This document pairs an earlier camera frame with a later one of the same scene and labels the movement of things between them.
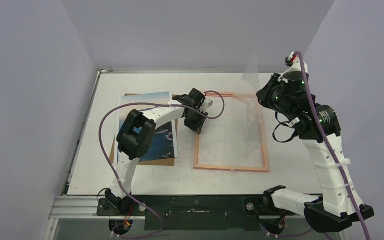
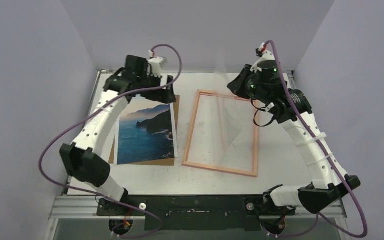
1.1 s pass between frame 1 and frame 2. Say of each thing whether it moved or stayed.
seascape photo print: stayed
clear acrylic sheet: moved
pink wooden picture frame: moved
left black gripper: moved
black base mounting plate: stayed
